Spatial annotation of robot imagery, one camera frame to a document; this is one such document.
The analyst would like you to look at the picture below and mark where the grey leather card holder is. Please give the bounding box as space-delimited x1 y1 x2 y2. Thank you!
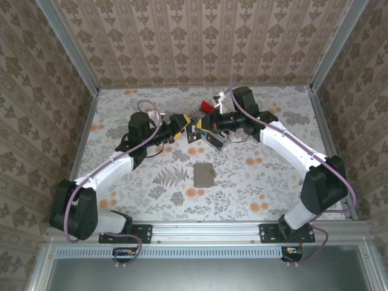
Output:
193 162 216 189

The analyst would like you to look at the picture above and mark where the red card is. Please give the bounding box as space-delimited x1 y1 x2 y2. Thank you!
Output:
199 101 216 115

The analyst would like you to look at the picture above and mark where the floral patterned table cover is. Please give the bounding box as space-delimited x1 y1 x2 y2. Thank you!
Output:
65 86 349 222

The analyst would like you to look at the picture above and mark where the grey metal panel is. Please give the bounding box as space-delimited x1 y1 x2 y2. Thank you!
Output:
45 257 375 291

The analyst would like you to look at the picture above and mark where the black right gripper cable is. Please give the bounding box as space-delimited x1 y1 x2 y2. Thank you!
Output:
226 132 252 144

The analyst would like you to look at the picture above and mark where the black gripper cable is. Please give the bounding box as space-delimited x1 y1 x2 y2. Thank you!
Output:
144 141 166 159
226 132 252 144

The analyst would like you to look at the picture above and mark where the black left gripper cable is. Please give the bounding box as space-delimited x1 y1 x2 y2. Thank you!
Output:
144 141 166 159

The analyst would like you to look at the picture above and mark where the aluminium table side rail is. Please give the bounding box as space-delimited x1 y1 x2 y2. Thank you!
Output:
308 87 359 221
59 89 101 224

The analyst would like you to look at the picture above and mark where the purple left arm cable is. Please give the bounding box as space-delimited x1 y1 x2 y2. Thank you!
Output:
62 99 163 268

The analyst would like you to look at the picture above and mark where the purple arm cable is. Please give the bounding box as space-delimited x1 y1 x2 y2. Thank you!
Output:
62 99 163 268
227 74 358 267

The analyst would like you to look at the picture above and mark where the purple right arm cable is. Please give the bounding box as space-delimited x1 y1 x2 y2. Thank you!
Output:
227 74 358 267

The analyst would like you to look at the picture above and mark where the long aluminium mounting rail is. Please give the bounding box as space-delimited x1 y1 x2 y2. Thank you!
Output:
45 220 372 245

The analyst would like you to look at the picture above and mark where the slanted aluminium frame post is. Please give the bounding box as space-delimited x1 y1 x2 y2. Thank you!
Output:
309 0 370 92
35 0 101 93

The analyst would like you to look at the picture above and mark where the grey slotted cable duct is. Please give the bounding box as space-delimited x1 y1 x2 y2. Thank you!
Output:
55 245 284 259

